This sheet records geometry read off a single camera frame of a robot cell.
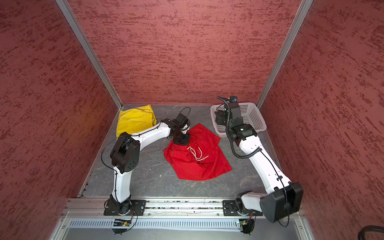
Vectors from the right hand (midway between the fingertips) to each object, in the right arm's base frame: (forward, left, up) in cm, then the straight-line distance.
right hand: (221, 116), depth 78 cm
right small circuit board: (-45, -8, -29) cm, 54 cm away
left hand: (-5, +20, -22) cm, 30 cm away
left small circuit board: (-43, +54, -30) cm, 75 cm away
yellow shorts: (+18, +60, -24) cm, 67 cm away
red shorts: (-13, +11, -26) cm, 30 cm away
